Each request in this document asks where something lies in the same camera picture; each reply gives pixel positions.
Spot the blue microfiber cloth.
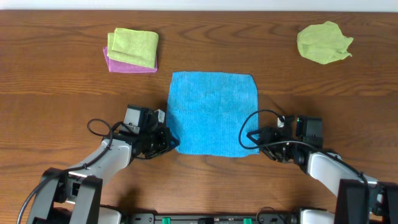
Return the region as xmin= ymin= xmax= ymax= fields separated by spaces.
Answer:
xmin=166 ymin=72 xmax=259 ymax=157

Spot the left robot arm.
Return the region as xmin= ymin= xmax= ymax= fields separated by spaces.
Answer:
xmin=21 ymin=122 xmax=179 ymax=223

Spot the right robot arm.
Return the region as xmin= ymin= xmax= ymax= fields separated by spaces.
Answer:
xmin=247 ymin=123 xmax=397 ymax=223

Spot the folded purple cloth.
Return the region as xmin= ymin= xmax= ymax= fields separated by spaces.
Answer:
xmin=103 ymin=47 xmax=158 ymax=73

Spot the folded green cloth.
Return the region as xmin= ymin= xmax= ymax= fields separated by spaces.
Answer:
xmin=107 ymin=28 xmax=159 ymax=68

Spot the crumpled yellow-green cloth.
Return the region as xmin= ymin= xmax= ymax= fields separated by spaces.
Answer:
xmin=297 ymin=21 xmax=353 ymax=65

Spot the right black camera cable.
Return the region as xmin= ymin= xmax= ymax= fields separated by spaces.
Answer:
xmin=238 ymin=109 xmax=371 ymax=224

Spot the black camera cable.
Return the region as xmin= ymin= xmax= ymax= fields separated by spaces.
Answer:
xmin=17 ymin=118 xmax=137 ymax=224
xmin=238 ymin=109 xmax=371 ymax=224

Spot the left black camera cable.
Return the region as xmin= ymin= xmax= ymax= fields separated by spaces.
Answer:
xmin=17 ymin=118 xmax=137 ymax=224

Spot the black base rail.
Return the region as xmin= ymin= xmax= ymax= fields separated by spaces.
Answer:
xmin=99 ymin=212 xmax=301 ymax=224

